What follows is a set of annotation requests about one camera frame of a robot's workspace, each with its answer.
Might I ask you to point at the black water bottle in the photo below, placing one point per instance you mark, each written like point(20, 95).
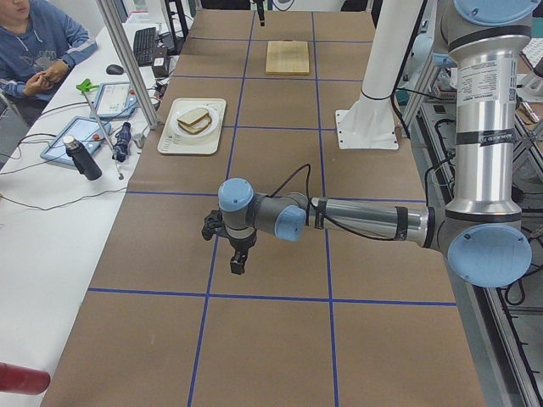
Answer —
point(81, 158)

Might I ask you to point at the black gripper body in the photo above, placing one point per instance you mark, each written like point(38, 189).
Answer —
point(241, 243)

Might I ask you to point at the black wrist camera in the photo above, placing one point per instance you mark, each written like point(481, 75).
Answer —
point(213, 225)

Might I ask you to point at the white round plate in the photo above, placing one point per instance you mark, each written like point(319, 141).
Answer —
point(172, 121)

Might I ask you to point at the black keyboard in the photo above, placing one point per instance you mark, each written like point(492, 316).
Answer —
point(144, 44)

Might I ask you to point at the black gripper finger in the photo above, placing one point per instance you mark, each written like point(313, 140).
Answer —
point(261, 11)
point(237, 262)

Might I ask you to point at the far teach pendant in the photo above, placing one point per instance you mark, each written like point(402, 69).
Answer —
point(115, 101)

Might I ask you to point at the aluminium frame post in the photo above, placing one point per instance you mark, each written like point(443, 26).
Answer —
point(124, 50)

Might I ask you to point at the egg toast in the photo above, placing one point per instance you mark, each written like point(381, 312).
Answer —
point(198, 128)

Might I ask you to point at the white pedestal column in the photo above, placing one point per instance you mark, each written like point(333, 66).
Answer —
point(370, 123)

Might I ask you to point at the folded navy umbrella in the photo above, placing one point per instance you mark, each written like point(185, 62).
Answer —
point(121, 147)

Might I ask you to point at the bamboo cutting board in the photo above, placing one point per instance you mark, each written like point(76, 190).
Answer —
point(287, 58)

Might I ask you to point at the metal grabber stick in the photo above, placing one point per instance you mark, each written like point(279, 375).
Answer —
point(85, 87)

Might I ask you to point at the bread slice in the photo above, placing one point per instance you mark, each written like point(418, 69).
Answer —
point(192, 117)

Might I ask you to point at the cream bear tray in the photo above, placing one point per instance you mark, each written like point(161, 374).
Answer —
point(172, 144)

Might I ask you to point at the person in blue hoodie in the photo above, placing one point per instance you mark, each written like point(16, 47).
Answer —
point(35, 34)

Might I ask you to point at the black computer mouse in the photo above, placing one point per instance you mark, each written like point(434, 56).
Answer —
point(114, 69)

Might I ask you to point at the red cylinder bottle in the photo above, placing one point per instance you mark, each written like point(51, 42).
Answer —
point(23, 380)

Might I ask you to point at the person's hand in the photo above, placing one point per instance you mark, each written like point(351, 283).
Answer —
point(45, 80)

